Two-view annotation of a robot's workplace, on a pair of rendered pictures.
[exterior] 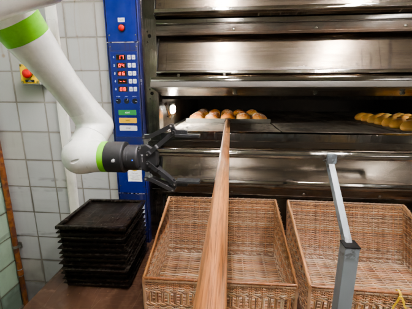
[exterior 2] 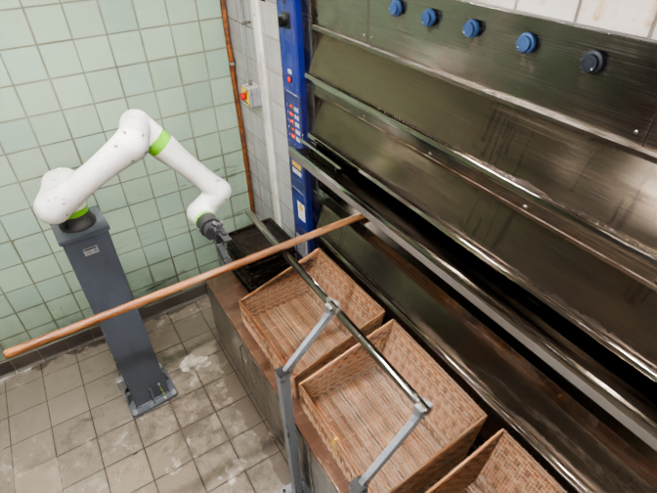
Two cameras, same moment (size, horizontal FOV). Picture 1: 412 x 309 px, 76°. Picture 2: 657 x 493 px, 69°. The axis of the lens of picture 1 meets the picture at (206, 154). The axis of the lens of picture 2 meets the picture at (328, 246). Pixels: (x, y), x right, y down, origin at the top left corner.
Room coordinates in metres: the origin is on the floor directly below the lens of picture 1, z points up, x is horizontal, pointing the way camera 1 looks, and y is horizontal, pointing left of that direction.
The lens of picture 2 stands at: (0.19, -1.39, 2.35)
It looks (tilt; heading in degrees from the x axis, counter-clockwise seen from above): 38 degrees down; 54
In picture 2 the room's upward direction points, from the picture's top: 2 degrees counter-clockwise
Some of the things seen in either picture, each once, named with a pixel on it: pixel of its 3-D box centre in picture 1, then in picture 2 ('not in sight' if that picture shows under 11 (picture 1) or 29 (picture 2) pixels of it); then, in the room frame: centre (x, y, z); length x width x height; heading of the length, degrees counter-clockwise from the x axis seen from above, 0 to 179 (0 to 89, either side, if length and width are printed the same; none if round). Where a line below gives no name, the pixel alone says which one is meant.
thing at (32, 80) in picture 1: (34, 74); (251, 94); (1.34, 0.83, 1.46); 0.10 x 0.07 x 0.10; 85
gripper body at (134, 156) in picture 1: (143, 157); (215, 234); (0.76, 0.18, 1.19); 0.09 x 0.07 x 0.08; 85
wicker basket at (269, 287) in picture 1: (220, 247); (308, 316); (1.04, -0.06, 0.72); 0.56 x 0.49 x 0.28; 86
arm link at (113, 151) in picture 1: (119, 156); (209, 225); (0.77, 0.26, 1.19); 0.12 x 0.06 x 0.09; 175
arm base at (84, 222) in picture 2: not in sight; (72, 211); (0.33, 0.67, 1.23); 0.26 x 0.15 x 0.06; 89
